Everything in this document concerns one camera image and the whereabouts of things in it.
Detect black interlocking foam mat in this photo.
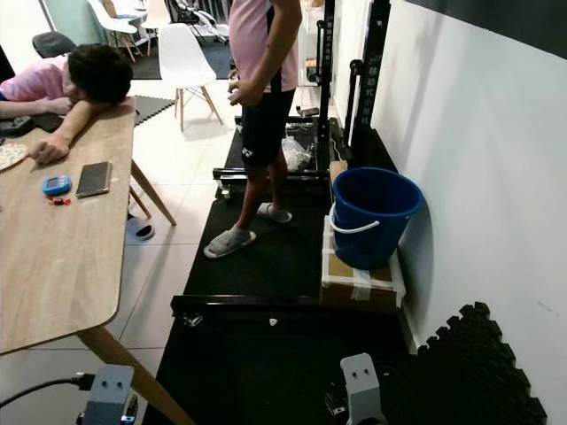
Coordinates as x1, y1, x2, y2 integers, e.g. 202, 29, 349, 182
408, 302, 548, 425

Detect small blue timer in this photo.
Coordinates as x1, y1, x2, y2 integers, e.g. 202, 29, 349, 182
42, 175, 73, 197

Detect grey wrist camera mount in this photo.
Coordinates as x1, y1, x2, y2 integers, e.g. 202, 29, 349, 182
84, 365, 136, 425
339, 352, 384, 425

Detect blue plastic bucket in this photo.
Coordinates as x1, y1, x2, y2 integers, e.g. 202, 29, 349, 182
329, 167, 424, 271

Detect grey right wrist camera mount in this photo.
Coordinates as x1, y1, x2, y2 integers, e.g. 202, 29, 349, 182
339, 352, 384, 425

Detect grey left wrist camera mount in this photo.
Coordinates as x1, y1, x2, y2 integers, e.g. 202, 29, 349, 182
84, 365, 136, 425

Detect black rubber floor mat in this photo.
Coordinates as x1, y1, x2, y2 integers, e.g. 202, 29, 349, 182
184, 184, 330, 298

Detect taped cardboard box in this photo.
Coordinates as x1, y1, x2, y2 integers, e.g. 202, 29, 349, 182
321, 217, 406, 313

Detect dark smartphone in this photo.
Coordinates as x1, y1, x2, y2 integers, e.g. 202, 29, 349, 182
76, 161, 113, 199

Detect sleeping person in pink shirt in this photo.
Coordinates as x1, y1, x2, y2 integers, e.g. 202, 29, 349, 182
0, 44, 134, 166

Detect light wooden table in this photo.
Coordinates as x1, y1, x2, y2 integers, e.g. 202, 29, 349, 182
0, 96, 196, 425

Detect black metal platform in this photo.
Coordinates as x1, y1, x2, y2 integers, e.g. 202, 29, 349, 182
142, 294, 416, 425

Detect standing person in black shorts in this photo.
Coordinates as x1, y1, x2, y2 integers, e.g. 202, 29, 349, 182
202, 0, 304, 260

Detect black mobile gantry frame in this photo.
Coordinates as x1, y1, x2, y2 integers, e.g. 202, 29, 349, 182
213, 0, 392, 201

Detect round woven fan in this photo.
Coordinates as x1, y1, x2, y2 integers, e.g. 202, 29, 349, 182
0, 142, 32, 171

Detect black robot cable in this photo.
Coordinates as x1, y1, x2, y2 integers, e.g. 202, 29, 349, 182
0, 373, 95, 410

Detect white chair with wooden legs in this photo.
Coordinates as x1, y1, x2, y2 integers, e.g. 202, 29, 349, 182
158, 23, 224, 132
89, 0, 144, 56

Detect clear plastic bag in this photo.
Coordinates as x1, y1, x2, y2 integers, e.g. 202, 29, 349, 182
282, 137, 313, 172

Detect black office chair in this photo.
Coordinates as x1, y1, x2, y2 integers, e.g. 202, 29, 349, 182
32, 32, 78, 59

